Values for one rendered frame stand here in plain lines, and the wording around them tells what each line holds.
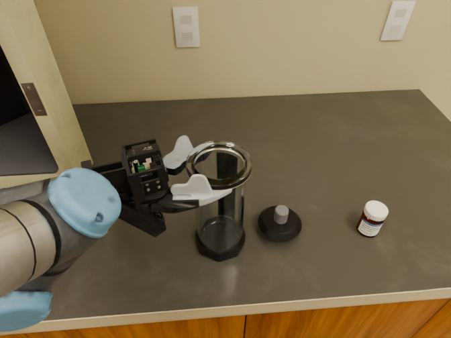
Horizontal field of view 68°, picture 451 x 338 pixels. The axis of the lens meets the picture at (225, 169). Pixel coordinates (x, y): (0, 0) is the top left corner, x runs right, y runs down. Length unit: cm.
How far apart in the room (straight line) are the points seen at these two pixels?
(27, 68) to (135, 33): 46
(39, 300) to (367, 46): 109
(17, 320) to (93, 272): 27
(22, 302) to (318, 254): 52
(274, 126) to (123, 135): 44
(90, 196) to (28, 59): 38
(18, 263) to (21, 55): 43
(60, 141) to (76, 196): 42
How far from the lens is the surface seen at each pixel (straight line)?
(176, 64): 111
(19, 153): 92
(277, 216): 69
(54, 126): 74
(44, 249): 34
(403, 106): 123
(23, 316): 47
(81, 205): 35
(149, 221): 56
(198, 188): 50
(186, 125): 101
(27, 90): 71
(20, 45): 67
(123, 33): 108
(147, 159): 51
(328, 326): 90
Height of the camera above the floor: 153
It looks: 44 degrees down
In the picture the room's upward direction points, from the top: straight up
